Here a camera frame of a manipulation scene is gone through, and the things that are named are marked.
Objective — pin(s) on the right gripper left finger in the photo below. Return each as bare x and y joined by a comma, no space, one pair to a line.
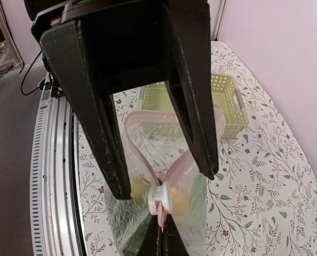
145,239

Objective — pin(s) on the floral tablecloth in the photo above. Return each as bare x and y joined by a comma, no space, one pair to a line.
262,201

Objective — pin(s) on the right aluminium frame post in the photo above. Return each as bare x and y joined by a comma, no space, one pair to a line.
217,14

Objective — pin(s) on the clear zip top bag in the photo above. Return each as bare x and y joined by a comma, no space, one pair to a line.
155,149

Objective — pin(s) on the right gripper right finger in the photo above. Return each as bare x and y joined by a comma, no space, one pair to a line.
172,244

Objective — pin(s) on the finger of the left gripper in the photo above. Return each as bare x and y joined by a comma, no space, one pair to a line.
187,57

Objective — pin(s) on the aluminium front rail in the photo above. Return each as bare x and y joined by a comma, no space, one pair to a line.
56,220

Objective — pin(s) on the yellow lemon toy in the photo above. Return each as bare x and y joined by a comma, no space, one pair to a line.
139,187

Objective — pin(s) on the beige perforated plastic basket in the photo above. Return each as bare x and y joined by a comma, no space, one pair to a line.
225,93

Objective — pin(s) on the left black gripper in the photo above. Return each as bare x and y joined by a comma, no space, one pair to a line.
97,48

